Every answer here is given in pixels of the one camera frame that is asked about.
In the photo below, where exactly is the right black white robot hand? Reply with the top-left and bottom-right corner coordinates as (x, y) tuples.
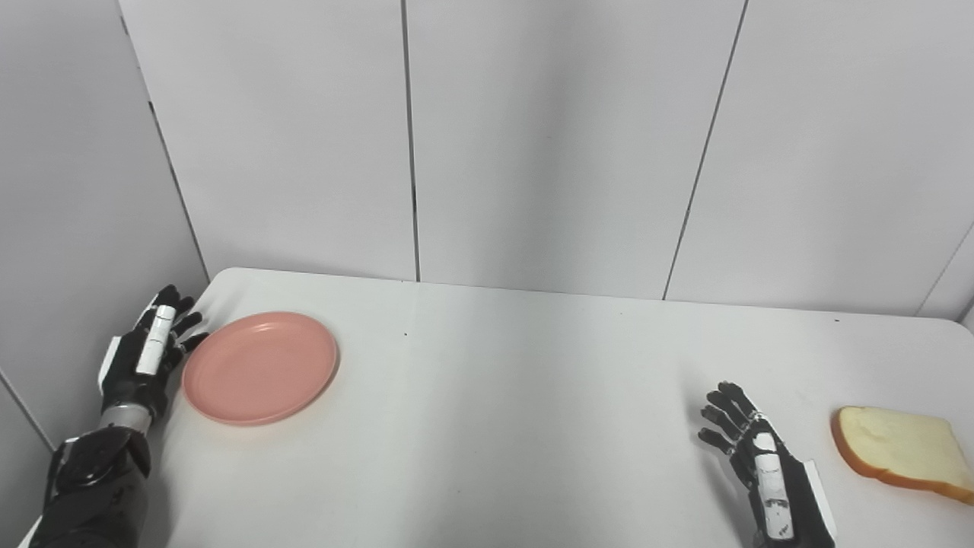
(698, 381), (839, 548)

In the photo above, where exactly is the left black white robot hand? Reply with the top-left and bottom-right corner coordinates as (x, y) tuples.
(98, 285), (210, 421)

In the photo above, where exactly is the slice of white bread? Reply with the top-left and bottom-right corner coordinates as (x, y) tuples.
(830, 406), (974, 506)

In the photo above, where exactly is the pink round plate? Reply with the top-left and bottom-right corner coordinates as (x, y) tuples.
(181, 311), (339, 426)

